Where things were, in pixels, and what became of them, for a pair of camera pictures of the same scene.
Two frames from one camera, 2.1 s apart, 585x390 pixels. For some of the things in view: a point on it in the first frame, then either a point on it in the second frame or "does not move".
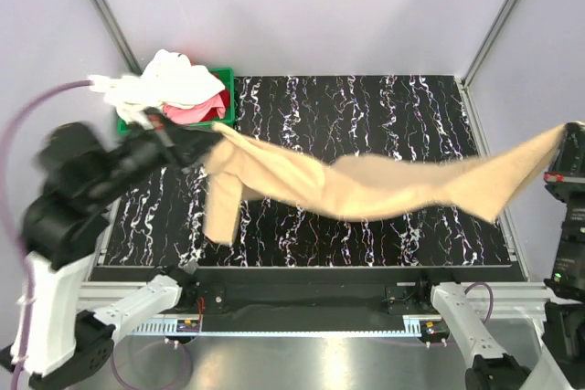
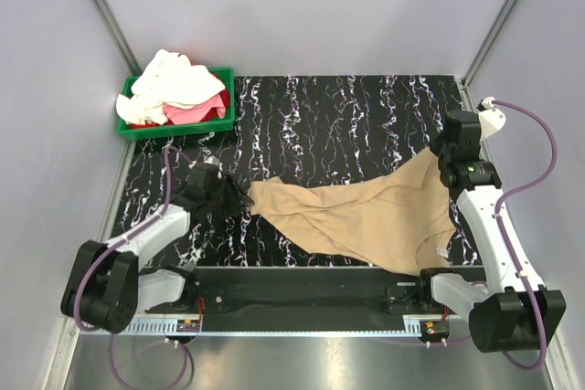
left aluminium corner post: (105, 13) does not move
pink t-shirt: (184, 114) does not move
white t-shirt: (174, 79) does not move
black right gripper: (567, 169) -> (435, 145)
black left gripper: (186, 144) -> (238, 199)
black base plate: (327, 292) does not move
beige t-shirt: (241, 168) -> (402, 223)
